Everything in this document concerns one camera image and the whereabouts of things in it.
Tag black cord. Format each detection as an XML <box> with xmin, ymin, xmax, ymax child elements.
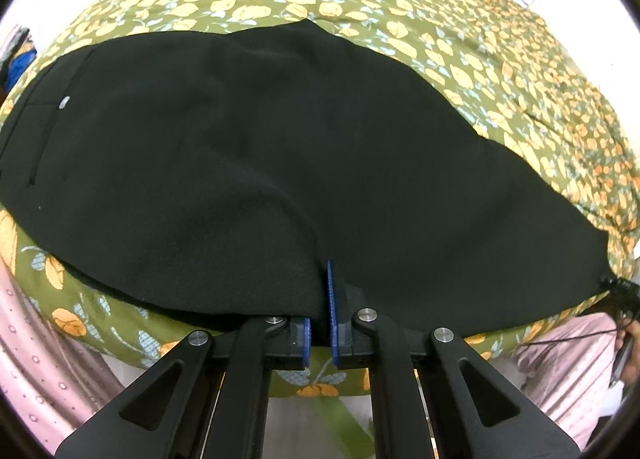
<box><xmin>515</xmin><ymin>326</ymin><xmax>623</xmax><ymax>355</ymax></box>

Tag blue and striped cloth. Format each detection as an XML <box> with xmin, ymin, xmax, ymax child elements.
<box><xmin>0</xmin><ymin>25</ymin><xmax>40</xmax><ymax>96</ymax></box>

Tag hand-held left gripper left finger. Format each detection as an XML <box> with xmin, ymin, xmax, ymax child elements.
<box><xmin>54</xmin><ymin>315</ymin><xmax>314</xmax><ymax>459</ymax></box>

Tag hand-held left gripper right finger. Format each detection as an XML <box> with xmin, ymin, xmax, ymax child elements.
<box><xmin>325</xmin><ymin>260</ymin><xmax>582</xmax><ymax>459</ymax></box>

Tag black pants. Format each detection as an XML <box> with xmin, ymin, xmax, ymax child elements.
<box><xmin>0</xmin><ymin>19</ymin><xmax>617</xmax><ymax>337</ymax></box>

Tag person's pink pajama leg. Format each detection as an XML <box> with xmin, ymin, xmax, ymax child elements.
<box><xmin>510</xmin><ymin>311</ymin><xmax>632</xmax><ymax>455</ymax></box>

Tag green floral blanket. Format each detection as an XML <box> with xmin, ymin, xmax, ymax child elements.
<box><xmin>0</xmin><ymin>0</ymin><xmax>640</xmax><ymax>399</ymax></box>

